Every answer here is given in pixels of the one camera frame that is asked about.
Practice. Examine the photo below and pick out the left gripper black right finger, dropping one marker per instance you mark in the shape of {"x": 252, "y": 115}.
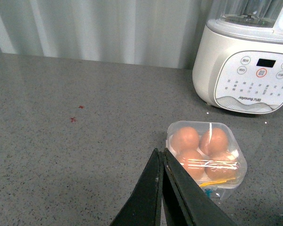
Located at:
{"x": 185, "y": 204}

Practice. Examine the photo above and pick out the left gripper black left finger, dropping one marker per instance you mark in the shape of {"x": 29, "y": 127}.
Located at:
{"x": 143, "y": 208}

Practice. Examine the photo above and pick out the large brown egg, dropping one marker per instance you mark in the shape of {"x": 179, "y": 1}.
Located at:
{"x": 222, "y": 165}

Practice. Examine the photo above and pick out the clear plastic egg box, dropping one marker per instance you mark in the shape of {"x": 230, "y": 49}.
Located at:
{"x": 218, "y": 189}

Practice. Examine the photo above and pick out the brown egg front left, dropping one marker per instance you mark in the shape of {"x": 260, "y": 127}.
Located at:
{"x": 193, "y": 162}

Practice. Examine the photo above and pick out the brown egg back left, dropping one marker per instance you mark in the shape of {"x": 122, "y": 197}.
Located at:
{"x": 185, "y": 138}

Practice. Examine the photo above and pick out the brown egg back right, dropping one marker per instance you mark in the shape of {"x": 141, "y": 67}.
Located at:
{"x": 213, "y": 141}

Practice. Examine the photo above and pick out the white Joyoung blender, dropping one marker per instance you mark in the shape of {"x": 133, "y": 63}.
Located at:
{"x": 239, "y": 64}

